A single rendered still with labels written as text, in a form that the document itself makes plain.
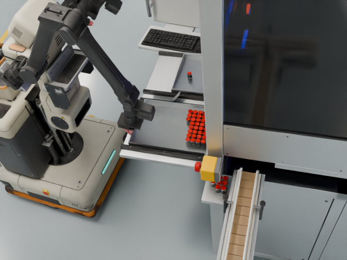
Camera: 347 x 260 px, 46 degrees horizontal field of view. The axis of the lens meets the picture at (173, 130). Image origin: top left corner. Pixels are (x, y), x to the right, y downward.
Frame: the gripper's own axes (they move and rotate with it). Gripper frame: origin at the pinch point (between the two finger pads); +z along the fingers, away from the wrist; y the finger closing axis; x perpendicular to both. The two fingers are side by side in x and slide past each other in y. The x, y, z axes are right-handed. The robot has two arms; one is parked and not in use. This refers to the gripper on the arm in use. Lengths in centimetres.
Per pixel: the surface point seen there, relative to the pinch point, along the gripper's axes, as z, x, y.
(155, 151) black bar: -1.1, -7.0, 13.5
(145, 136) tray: 1.9, 1.2, 6.6
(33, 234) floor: 104, -21, -56
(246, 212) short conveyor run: -11, -30, 54
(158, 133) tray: 0.9, 4.1, 11.7
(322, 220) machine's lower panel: 12, -12, 91
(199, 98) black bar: -3.7, 26.5, 25.3
